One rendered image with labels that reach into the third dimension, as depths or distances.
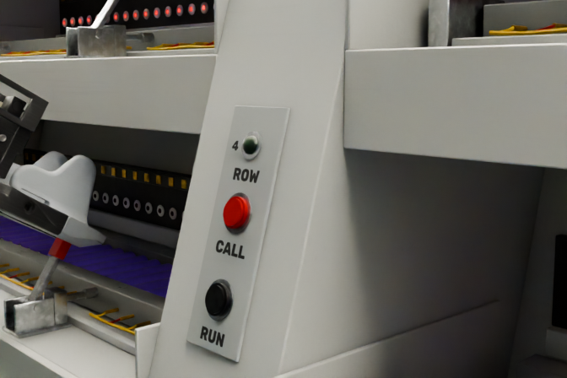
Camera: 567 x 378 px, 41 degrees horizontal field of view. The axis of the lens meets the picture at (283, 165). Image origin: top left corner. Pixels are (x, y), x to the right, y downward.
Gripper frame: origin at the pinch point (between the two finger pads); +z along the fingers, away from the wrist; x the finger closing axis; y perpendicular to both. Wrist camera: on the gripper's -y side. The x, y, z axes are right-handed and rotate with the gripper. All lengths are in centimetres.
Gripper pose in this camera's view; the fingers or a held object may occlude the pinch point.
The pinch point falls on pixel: (81, 241)
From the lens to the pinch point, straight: 59.4
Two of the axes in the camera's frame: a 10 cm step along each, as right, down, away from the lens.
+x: -6.8, -0.8, 7.3
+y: 3.7, -9.0, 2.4
